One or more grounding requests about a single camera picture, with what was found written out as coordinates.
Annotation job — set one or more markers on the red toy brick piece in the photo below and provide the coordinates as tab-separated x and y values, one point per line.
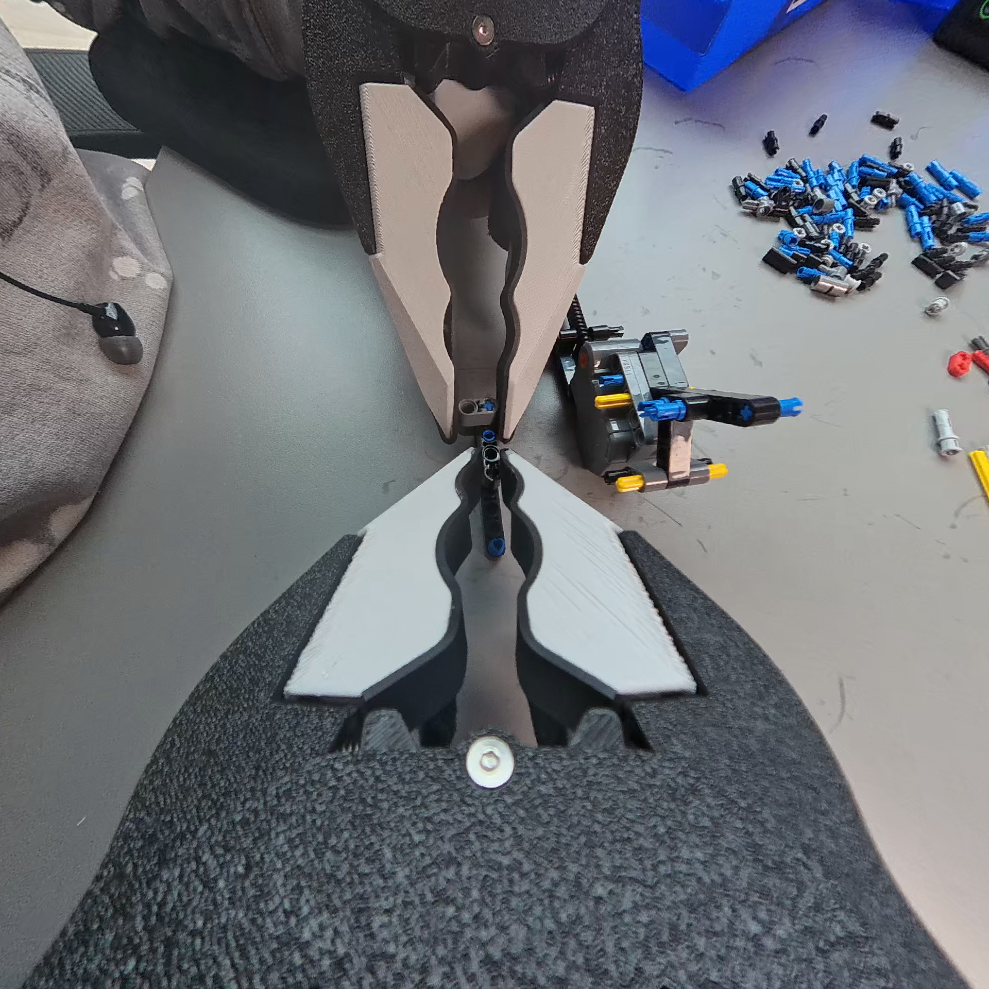
966	363

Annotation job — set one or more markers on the light grey toy brick pin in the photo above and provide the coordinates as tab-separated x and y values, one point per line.
946	433

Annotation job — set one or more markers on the small silver toy brick bush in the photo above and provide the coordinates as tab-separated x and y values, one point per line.
936	306

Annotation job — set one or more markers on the black mesh chair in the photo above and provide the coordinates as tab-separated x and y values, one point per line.
77	93

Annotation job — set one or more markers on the person's black pants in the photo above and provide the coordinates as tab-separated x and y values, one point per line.
232	139

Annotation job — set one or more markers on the black toy brick beam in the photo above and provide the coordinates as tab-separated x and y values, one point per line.
491	494

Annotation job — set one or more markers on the pile of blue black pins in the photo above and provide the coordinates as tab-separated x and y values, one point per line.
842	224

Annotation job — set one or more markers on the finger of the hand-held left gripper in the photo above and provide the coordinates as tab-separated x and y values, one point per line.
552	232
402	232

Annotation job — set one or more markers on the yellow toy brick axle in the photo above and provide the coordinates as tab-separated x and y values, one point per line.
980	467

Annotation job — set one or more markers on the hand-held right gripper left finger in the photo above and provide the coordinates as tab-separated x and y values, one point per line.
378	603

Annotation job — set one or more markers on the person's left forearm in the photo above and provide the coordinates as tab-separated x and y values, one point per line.
224	27

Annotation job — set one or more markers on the black box with green print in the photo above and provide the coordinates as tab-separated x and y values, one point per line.
967	31

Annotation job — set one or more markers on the blue plastic bin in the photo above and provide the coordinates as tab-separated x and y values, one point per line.
711	38

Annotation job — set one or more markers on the grey toy brick connector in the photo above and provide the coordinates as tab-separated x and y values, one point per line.
473	406

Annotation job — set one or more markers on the grey toy brick assembly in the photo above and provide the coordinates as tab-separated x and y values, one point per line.
610	409

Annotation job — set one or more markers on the person's grey printed sweater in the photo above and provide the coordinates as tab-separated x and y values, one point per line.
62	348

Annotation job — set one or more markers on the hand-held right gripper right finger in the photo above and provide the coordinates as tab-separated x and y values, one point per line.
603	603

